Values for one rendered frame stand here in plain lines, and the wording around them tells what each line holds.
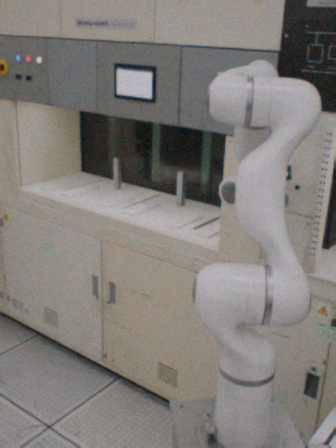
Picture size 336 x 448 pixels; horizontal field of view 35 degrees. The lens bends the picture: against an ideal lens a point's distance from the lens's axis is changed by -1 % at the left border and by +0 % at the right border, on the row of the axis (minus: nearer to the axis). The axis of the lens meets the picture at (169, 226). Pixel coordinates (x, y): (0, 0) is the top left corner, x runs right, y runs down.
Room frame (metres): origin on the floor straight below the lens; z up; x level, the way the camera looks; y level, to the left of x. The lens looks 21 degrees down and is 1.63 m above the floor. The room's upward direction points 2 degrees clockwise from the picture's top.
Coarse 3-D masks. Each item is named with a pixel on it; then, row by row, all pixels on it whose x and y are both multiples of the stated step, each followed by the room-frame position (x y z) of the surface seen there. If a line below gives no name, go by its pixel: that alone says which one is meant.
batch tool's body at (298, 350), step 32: (288, 0) 1.69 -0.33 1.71; (320, 0) 1.64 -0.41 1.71; (288, 32) 1.69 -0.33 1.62; (288, 64) 1.68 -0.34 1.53; (320, 96) 1.61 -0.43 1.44; (320, 128) 1.61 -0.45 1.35; (320, 160) 1.60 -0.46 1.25; (320, 192) 1.59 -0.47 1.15; (288, 224) 1.65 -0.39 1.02; (320, 224) 1.59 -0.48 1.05; (320, 256) 1.62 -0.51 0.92; (320, 288) 1.56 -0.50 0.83; (320, 320) 1.55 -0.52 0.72; (288, 352) 1.61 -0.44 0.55; (320, 352) 1.54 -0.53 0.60; (288, 384) 1.60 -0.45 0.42; (320, 384) 1.53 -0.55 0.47; (320, 416) 1.52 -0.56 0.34
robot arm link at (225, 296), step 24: (216, 264) 0.96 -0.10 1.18; (240, 264) 0.96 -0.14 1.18; (192, 288) 0.95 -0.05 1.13; (216, 288) 0.91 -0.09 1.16; (240, 288) 0.90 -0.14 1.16; (264, 288) 0.90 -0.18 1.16; (216, 312) 0.89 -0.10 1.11; (240, 312) 0.89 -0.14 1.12; (216, 336) 0.90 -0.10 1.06; (240, 336) 0.92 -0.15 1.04; (264, 336) 0.97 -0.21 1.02; (240, 360) 0.89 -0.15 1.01; (264, 360) 0.90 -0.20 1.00; (240, 384) 0.89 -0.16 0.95
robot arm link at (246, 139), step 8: (240, 128) 1.29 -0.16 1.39; (248, 128) 1.28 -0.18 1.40; (256, 128) 1.27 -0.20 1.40; (264, 128) 1.28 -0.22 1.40; (240, 136) 1.30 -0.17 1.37; (248, 136) 1.29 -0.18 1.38; (256, 136) 1.29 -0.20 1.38; (264, 136) 1.30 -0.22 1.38; (240, 144) 1.32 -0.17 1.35; (248, 144) 1.30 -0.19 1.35; (256, 144) 1.30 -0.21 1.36; (240, 152) 1.33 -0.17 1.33; (248, 152) 1.32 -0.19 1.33; (240, 160) 1.34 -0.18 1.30
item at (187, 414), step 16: (192, 400) 1.07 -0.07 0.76; (208, 400) 1.07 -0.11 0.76; (272, 400) 1.08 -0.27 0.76; (176, 416) 1.01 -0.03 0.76; (192, 416) 1.01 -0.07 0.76; (272, 416) 1.02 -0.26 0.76; (288, 416) 1.02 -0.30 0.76; (176, 432) 0.96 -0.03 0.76; (192, 432) 0.96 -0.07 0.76; (288, 432) 0.97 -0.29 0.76
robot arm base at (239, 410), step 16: (224, 384) 0.91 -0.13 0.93; (272, 384) 0.92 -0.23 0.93; (224, 400) 0.91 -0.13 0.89; (240, 400) 0.89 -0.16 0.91; (256, 400) 0.89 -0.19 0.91; (208, 416) 0.99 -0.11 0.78; (224, 416) 0.91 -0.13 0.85; (240, 416) 0.89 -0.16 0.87; (256, 416) 0.89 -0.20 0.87; (208, 432) 0.92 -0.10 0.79; (224, 432) 0.90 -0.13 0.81; (240, 432) 0.89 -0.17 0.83; (256, 432) 0.89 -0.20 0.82; (272, 432) 0.95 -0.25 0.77
